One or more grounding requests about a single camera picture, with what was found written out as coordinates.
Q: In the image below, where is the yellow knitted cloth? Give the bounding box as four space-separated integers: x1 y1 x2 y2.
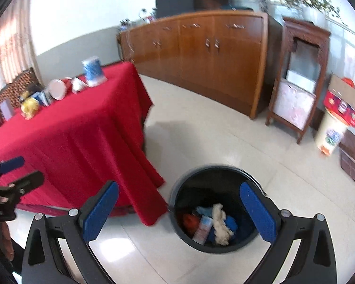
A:
20 98 40 120

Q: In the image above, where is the dark wooden side stand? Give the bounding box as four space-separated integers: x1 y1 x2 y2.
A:
266 17 331 144

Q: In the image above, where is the brown floor tile sample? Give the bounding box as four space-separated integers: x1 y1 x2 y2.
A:
340 150 355 182

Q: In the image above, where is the wooden sideboard cabinet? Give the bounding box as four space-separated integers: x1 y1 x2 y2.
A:
117 10 283 119

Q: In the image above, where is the green potted plant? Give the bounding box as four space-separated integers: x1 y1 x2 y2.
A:
280 0 345 24

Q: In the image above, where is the red cardboard gift box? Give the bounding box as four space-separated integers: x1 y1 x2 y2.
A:
323 74 355 128

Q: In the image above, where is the beige patterned curtain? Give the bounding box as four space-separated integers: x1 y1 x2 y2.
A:
0 0 40 91

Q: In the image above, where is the wooden lattice bench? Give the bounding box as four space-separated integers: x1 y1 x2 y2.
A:
0 67 40 119

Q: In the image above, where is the red tablecloth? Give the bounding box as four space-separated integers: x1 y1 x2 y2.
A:
0 62 167 226

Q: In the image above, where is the black trash bin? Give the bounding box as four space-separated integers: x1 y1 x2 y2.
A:
169 165 267 254

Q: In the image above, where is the cream floral pedal bin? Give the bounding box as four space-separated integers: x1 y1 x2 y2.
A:
314 108 349 156

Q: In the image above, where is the red paper cup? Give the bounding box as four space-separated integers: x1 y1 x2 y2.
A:
47 77 72 101

